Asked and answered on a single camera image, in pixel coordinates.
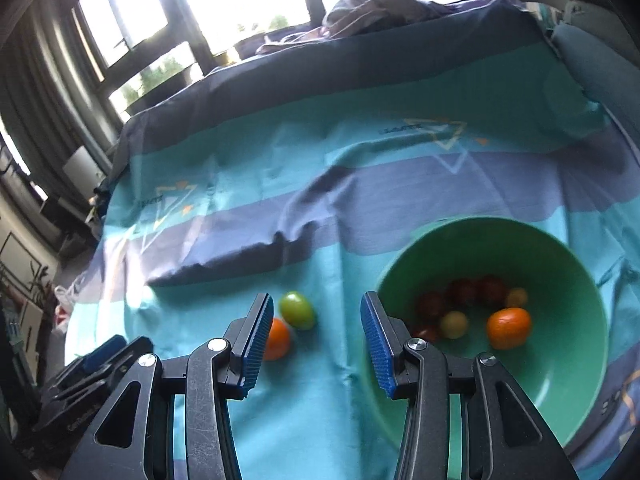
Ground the green cherry tomato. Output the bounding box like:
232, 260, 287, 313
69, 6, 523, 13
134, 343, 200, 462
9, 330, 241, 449
278, 291, 317, 331

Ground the grey cushion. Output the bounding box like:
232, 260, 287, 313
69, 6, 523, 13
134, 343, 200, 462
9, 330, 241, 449
552, 22, 640, 116

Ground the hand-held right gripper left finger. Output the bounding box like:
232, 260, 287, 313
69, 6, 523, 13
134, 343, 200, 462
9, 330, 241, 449
60, 292, 275, 480

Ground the crumpled pale cloth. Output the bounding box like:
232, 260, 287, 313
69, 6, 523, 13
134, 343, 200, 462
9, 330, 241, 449
257, 0, 431, 56

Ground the teal purple printed bedsheet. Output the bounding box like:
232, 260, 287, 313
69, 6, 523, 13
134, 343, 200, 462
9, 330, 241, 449
62, 0, 640, 480

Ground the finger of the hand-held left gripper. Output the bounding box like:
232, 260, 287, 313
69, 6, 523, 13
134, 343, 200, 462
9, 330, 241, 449
45, 335, 127, 388
42, 337, 154, 406

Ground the white appliance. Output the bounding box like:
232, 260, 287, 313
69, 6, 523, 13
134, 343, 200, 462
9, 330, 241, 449
62, 147, 101, 196

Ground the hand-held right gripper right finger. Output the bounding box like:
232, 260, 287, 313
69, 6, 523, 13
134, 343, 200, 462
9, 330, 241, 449
361, 291, 581, 480

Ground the white plastic bag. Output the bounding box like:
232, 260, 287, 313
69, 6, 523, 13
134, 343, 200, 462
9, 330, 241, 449
52, 284, 81, 333

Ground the green plastic bowl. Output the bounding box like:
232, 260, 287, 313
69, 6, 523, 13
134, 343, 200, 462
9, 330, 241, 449
361, 216, 610, 480

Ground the large dark orange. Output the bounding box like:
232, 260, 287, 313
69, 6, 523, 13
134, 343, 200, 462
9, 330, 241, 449
486, 307, 533, 351

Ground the small bright orange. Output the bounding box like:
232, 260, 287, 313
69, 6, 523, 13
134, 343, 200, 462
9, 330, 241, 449
262, 317, 292, 362

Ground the window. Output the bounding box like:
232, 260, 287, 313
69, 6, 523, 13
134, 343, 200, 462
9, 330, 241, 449
75, 0, 451, 111

